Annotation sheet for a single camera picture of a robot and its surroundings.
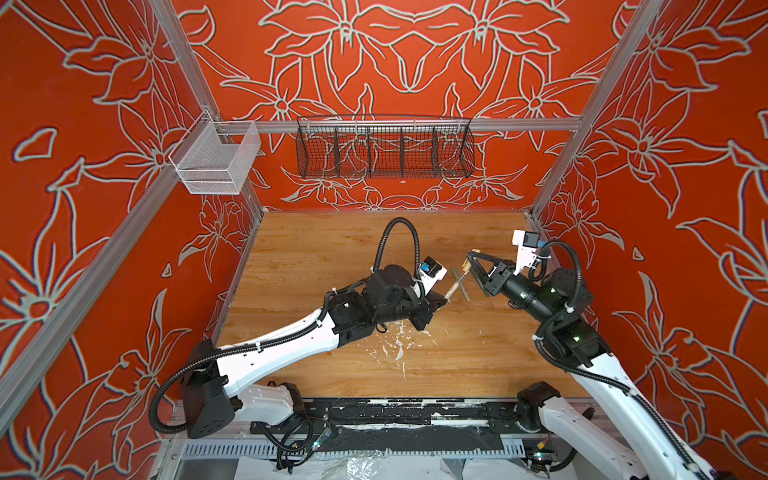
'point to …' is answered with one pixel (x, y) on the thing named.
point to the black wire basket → (377, 147)
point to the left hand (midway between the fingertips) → (445, 297)
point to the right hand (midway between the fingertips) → (465, 256)
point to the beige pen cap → (466, 265)
